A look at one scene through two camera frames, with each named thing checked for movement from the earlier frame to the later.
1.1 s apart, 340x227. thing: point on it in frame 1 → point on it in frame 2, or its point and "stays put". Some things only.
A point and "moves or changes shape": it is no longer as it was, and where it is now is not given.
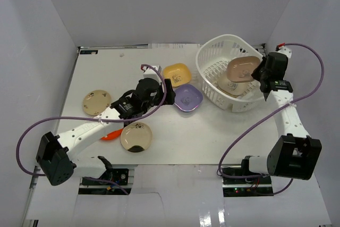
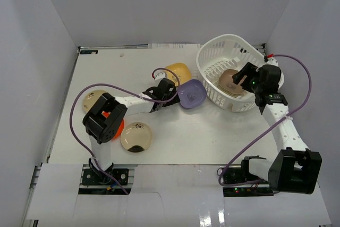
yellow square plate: [179, 74] stays put
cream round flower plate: [95, 101] stays put
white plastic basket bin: [212, 57] stays put
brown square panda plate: [239, 69] → [226, 83]
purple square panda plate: [187, 97] moves or changes shape
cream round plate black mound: [136, 137] stays put
